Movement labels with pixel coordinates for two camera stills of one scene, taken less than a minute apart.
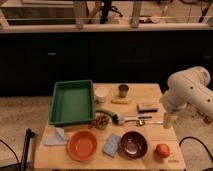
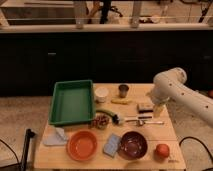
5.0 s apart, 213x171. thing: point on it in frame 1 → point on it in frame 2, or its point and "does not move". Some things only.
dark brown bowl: [133, 145] does not move
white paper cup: [100, 94] does not move
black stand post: [29, 134] does not move
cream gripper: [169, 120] → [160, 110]
